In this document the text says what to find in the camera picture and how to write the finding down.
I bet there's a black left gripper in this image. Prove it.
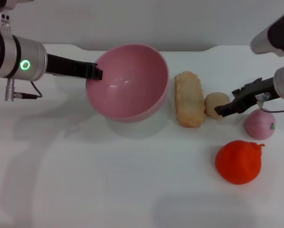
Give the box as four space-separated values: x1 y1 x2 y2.
46 54 104 81

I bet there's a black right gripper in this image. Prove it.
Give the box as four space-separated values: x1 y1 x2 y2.
214 76 280 118

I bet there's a round beige egg yolk pastry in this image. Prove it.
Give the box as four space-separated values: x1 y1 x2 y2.
204 92 231 120

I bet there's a pink plastic bowl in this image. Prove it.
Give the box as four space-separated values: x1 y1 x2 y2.
85 43 170 124

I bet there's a pink peach bun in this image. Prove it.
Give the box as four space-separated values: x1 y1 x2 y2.
244 108 276 140

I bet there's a long golden toast bread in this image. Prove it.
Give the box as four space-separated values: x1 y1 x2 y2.
174 70 207 128

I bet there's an orange-red persimmon bun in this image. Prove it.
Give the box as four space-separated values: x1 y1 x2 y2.
215 140 266 185

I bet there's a left arm dark cable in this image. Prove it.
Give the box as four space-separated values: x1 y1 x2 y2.
15 81 43 99

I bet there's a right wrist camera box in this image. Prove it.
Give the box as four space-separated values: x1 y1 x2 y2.
250 9 284 57

